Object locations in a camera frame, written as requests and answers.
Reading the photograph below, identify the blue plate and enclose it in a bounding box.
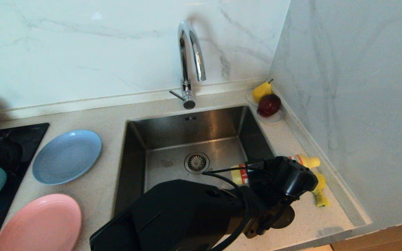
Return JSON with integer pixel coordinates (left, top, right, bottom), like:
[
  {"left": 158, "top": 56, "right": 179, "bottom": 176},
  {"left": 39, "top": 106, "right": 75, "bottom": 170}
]
[{"left": 32, "top": 130, "right": 102, "bottom": 185}]

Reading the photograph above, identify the pink plate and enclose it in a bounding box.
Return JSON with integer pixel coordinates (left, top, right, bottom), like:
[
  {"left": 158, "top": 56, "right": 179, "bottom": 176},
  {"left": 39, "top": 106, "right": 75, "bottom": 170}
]
[{"left": 0, "top": 193, "right": 82, "bottom": 251}]

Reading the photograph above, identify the black glass cooktop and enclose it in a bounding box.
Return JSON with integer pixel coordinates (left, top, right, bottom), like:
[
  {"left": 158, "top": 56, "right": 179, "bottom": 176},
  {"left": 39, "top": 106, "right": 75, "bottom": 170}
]
[{"left": 0, "top": 122, "right": 50, "bottom": 251}]

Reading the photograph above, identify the chrome curved faucet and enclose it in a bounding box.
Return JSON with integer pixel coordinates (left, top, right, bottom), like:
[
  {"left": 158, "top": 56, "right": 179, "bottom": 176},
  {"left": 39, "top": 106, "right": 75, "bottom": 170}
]
[{"left": 169, "top": 20, "right": 207, "bottom": 109}]

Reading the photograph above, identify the stainless steel sink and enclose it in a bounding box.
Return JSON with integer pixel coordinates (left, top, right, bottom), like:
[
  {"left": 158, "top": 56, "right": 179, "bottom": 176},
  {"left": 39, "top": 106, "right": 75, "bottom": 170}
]
[{"left": 113, "top": 106, "right": 275, "bottom": 216}]

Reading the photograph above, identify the round metal drain strainer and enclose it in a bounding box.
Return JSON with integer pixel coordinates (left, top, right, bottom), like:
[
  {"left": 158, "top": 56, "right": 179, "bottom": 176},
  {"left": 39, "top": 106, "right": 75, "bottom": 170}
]
[{"left": 184, "top": 152, "right": 210, "bottom": 174}]

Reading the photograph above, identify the dark red apple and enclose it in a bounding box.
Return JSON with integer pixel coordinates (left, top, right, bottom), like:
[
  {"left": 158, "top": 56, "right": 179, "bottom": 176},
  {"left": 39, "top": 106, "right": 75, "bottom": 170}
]
[{"left": 258, "top": 93, "right": 282, "bottom": 117}]

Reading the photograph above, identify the yellow green fish-shaped sponge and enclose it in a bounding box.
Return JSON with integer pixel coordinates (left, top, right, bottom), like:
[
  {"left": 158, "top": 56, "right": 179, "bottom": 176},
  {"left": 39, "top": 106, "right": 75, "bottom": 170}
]
[{"left": 311, "top": 173, "right": 331, "bottom": 207}]

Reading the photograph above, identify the small white dish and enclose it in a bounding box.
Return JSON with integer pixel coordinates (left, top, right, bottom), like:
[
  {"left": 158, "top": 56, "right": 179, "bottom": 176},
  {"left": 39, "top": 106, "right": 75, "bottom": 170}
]
[{"left": 246, "top": 89, "right": 284, "bottom": 125}]

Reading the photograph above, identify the brown wooden cabinet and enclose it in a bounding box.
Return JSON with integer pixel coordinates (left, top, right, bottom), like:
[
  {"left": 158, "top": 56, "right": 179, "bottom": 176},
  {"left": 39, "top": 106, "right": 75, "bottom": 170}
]
[{"left": 330, "top": 217, "right": 402, "bottom": 251}]

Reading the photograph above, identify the yellow pear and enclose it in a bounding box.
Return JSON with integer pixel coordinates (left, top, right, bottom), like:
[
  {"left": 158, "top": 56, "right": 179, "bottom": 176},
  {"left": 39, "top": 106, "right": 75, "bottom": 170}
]
[{"left": 252, "top": 79, "right": 274, "bottom": 103}]

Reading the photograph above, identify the orange yellow detergent bottle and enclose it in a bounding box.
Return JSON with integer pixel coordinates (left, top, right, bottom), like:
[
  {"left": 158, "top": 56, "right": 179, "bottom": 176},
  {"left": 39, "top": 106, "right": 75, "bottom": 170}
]
[{"left": 231, "top": 154, "right": 321, "bottom": 185}]

